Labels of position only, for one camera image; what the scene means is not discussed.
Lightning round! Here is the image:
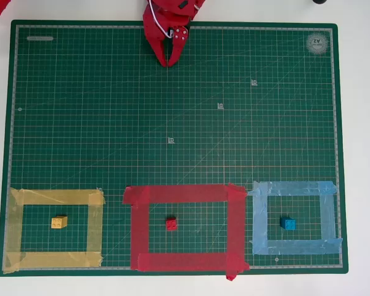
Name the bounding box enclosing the yellow toy brick cube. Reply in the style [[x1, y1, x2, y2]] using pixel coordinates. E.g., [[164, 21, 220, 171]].
[[51, 215, 68, 229]]

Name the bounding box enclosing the blue toy brick cube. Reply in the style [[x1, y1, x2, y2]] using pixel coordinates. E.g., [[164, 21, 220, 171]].
[[279, 216, 297, 231]]

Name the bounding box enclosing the red tape square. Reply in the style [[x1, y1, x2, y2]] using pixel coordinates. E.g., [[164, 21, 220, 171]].
[[122, 182, 251, 282]]

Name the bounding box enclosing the blue tape square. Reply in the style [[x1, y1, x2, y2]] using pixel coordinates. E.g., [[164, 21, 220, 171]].
[[247, 180, 343, 256]]

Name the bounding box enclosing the yellow tape square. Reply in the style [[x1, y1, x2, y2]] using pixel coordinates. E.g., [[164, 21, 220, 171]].
[[2, 187, 106, 274]]

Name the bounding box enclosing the green cutting mat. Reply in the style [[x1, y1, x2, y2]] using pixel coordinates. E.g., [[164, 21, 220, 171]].
[[0, 19, 349, 278]]

